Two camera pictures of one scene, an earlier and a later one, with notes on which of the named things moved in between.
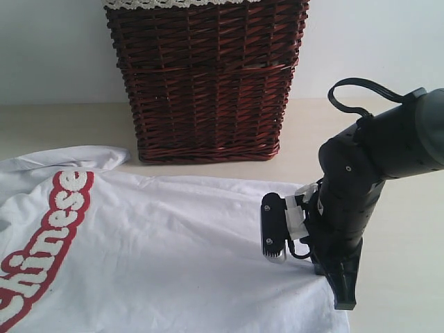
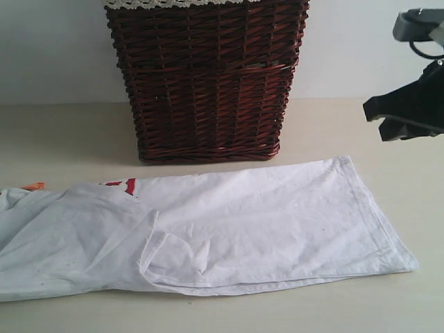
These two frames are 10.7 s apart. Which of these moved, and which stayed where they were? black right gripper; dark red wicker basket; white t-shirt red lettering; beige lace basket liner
Moved: white t-shirt red lettering; black right gripper
Stayed: beige lace basket liner; dark red wicker basket
